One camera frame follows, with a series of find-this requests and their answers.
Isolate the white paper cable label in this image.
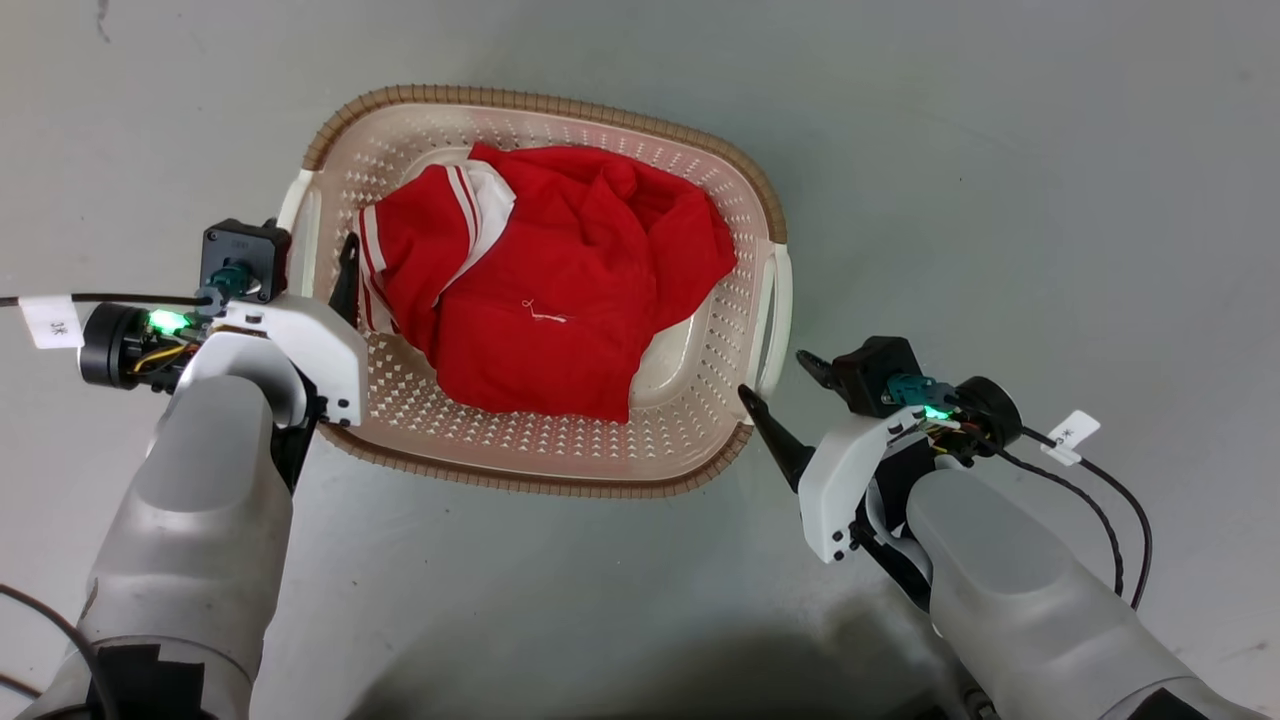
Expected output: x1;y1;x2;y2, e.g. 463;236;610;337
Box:
19;294;87;350
1039;409;1102;467

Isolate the thin black right gripper cable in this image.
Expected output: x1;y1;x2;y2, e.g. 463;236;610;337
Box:
1018;425;1154;611
985;446;1126;599

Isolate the thin black cable loop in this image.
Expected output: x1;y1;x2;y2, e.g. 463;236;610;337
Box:
0;583;123;720

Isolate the red garment with white stripes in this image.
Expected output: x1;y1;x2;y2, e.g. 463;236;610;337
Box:
357;143;739;425

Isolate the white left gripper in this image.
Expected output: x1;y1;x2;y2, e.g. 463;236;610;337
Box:
79;231;370;429

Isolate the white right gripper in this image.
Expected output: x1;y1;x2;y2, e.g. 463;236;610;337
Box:
737;349;1024;565

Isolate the thin black left gripper cable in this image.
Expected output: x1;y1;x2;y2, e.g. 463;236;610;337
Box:
0;292;213;308

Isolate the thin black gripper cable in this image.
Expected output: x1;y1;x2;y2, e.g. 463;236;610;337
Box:
985;446;1126;599
0;292;213;308
1018;425;1154;611

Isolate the beige perforated plastic laundry basket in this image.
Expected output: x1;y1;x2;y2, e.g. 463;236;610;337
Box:
275;84;794;499

